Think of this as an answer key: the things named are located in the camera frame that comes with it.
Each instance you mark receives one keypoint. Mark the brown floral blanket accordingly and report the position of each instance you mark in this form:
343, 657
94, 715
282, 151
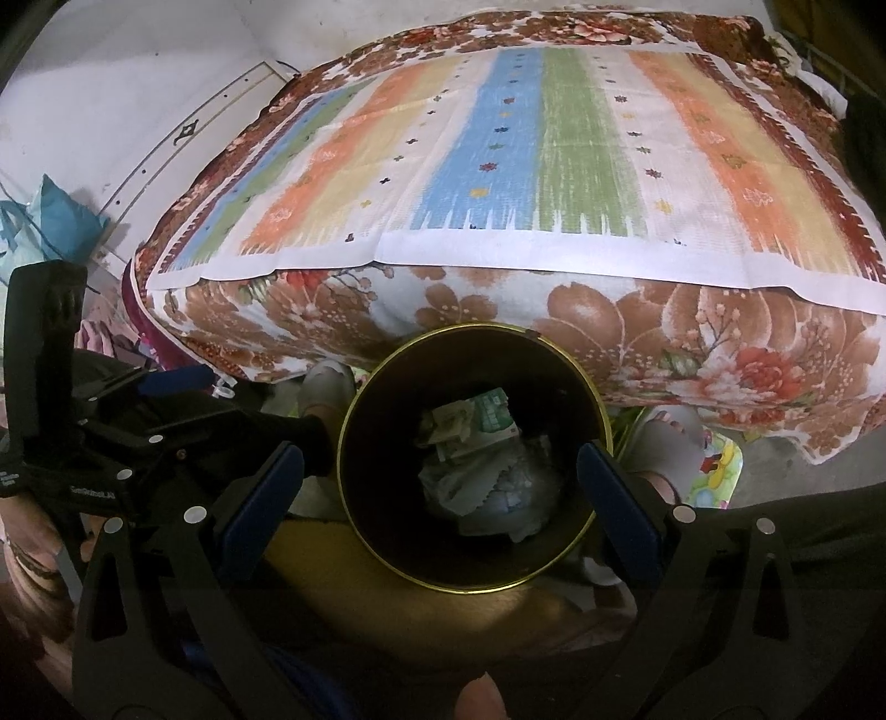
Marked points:
623, 332

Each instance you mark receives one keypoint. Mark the white headboard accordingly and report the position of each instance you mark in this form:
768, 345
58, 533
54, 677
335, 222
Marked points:
173, 138

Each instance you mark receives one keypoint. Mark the person's left foot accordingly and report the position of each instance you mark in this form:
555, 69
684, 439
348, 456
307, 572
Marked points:
329, 388

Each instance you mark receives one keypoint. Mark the metal rack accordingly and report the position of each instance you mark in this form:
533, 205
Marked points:
830, 66

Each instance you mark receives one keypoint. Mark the black round bin gold rim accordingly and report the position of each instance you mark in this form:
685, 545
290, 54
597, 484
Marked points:
387, 484

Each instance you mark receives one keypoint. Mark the white plastic bag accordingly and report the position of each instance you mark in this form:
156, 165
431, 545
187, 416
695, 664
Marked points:
484, 498

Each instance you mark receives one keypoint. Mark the person's left forearm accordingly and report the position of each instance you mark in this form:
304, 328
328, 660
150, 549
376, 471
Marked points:
34, 595

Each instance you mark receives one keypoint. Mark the black cloth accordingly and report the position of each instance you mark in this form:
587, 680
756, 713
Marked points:
872, 152

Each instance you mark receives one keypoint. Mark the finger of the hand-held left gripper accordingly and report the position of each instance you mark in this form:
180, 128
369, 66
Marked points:
173, 381
180, 433

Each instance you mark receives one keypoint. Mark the multicoloured striped mat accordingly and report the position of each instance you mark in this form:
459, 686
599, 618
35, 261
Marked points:
554, 138

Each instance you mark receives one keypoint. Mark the person's foot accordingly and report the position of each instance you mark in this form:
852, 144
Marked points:
664, 443
329, 388

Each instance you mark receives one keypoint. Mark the person's right foot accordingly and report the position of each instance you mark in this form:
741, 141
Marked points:
664, 443

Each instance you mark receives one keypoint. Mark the person's right hand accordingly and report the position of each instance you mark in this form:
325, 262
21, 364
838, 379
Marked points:
479, 699

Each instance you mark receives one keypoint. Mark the green white cardboard box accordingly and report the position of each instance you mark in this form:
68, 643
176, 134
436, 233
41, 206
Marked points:
491, 415

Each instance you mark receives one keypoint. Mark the pink cloth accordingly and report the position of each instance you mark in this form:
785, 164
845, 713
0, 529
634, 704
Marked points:
104, 339

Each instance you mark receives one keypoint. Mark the white cloth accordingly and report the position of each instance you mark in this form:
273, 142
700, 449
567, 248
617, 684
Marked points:
824, 93

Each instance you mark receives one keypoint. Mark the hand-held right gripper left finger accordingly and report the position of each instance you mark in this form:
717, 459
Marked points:
263, 505

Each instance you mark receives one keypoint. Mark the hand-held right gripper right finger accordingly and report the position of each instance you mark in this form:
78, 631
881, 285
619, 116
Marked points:
616, 512

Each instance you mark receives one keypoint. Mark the blue pillow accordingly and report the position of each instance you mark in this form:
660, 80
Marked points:
62, 214

